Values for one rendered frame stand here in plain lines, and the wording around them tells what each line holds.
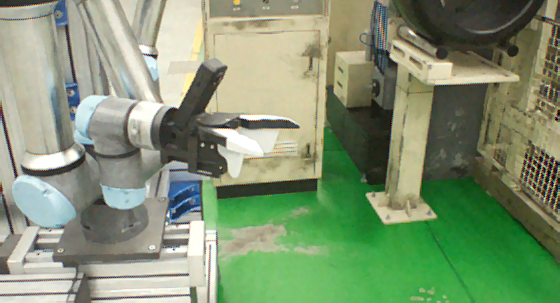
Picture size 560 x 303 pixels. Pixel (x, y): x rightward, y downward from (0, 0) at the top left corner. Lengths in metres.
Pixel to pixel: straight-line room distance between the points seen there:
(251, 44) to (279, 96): 0.28
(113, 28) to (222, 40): 1.38
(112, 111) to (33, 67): 0.15
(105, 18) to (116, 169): 0.27
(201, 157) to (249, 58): 1.59
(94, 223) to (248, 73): 1.39
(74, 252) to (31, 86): 0.39
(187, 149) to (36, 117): 0.28
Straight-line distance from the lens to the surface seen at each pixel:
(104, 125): 0.85
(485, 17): 2.20
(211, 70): 0.75
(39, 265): 1.24
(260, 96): 2.40
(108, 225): 1.13
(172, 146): 0.81
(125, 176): 0.88
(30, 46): 0.90
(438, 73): 1.89
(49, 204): 0.97
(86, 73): 1.26
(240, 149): 0.69
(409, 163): 2.45
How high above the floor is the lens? 1.37
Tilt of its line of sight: 25 degrees down
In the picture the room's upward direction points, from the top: straight up
